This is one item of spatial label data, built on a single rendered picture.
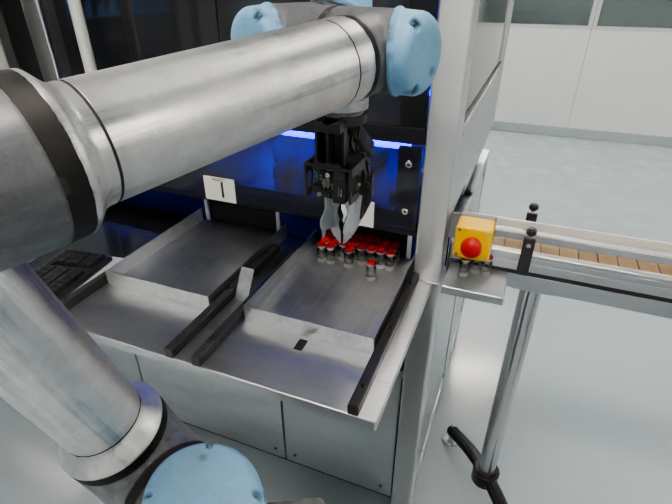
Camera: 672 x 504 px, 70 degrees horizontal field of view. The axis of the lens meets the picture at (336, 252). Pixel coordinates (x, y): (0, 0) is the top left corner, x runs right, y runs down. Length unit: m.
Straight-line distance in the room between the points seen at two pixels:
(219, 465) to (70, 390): 0.17
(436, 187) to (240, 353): 0.48
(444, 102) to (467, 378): 1.44
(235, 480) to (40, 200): 0.36
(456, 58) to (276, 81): 0.57
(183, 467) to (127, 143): 0.36
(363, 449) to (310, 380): 0.71
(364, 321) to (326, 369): 0.15
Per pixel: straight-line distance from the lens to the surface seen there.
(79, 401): 0.52
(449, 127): 0.91
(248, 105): 0.34
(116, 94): 0.30
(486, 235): 0.97
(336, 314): 0.94
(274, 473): 1.79
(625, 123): 5.69
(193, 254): 1.19
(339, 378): 0.82
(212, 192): 1.18
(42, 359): 0.48
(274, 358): 0.86
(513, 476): 1.87
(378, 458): 1.51
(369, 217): 1.02
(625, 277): 1.15
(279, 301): 0.98
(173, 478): 0.55
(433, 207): 0.97
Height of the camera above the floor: 1.46
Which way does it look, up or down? 30 degrees down
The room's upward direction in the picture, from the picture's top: straight up
